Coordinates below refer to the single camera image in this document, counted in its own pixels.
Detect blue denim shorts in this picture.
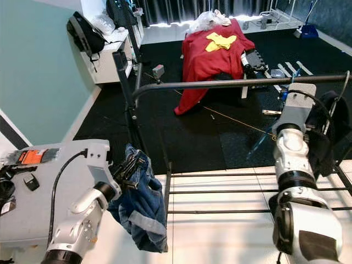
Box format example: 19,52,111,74
107,144,168,254

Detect blue plastic hanger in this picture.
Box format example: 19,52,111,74
249,69,303,160

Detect black garment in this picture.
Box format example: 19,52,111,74
305,91,352,177

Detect orange black tool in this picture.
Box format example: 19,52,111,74
14,147,61,166

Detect small grey box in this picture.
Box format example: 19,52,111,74
152,64,166,80

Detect small black key fob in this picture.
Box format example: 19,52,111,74
24,173,40,191

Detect black metal clothes rack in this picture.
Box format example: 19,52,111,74
113,0,352,218

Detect white shelf unit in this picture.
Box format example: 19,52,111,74
82,16,144,84

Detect grey upholstered bench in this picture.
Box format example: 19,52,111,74
0,139,113,251

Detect black backpack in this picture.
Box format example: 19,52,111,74
67,11,108,61

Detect white plastic bag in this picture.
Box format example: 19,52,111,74
92,12,122,35
190,10,232,34

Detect yellow cloth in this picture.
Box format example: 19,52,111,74
205,32,237,53

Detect black box device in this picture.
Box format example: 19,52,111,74
241,48,269,75

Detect dark window curtain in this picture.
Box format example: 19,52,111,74
137,0,303,25

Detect blue dustpan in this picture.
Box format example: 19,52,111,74
294,0,320,39

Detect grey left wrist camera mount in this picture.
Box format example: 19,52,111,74
85,140,116,190

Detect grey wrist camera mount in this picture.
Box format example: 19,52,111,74
280,82,317,133
85,140,116,190

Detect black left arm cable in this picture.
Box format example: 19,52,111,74
48,148,91,248

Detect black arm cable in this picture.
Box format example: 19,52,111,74
302,89,336,144
48,148,91,248

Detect thin yellow floor cord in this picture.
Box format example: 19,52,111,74
143,71,278,141

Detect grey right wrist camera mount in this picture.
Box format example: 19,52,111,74
280,82,317,133

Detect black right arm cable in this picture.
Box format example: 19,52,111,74
302,89,336,144

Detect silver wire hanger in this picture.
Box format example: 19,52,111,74
330,70,351,135

